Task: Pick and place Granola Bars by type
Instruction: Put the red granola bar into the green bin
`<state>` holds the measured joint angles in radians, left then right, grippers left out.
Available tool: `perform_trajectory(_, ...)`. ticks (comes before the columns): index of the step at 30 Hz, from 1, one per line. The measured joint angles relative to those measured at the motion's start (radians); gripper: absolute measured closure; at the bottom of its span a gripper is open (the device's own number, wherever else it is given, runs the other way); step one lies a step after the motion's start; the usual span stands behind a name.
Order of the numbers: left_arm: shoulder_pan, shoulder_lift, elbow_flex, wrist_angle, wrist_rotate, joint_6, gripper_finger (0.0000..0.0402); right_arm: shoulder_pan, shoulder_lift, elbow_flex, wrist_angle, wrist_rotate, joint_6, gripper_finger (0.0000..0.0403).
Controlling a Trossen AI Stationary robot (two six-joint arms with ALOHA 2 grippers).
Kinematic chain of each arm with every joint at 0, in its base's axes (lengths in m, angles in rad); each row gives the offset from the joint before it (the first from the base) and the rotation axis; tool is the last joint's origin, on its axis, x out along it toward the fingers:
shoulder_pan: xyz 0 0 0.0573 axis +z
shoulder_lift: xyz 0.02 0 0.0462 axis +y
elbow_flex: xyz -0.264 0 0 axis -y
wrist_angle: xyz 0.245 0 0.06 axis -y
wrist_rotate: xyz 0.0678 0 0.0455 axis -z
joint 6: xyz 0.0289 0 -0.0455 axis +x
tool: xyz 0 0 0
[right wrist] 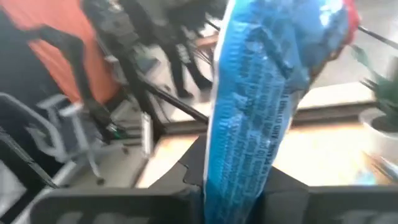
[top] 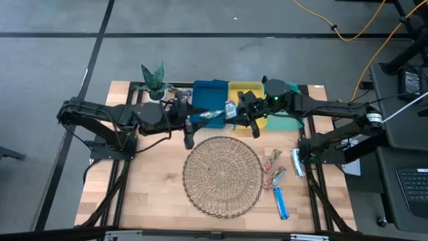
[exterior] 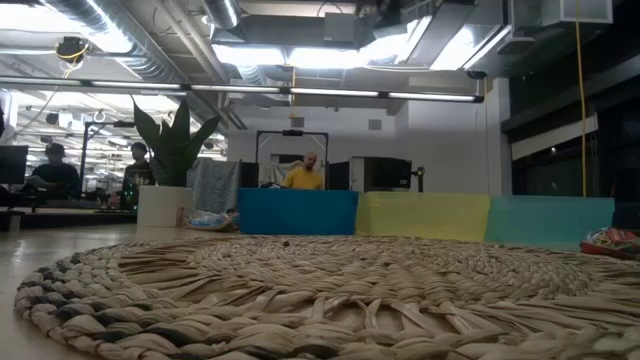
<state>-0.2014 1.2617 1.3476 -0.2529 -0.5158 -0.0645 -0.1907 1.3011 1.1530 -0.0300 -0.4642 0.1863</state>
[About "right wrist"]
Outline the green artificial plant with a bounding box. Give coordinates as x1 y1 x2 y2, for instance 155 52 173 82
351 43 398 116

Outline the orange backdrop panel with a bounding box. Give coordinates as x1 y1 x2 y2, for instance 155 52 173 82
0 0 122 103

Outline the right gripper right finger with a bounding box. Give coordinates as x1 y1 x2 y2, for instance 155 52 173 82
262 166 398 224

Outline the white and blue granola bar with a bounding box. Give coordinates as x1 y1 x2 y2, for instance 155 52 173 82
203 0 361 224

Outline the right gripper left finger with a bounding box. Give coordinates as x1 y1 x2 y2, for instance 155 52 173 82
29 133 208 224

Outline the silver metal bracket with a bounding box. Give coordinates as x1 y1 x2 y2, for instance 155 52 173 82
139 111 155 158

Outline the white plant pot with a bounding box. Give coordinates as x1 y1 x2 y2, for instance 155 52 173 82
359 107 398 162

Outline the grey office chair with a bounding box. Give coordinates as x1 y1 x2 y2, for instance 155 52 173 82
0 91 125 187

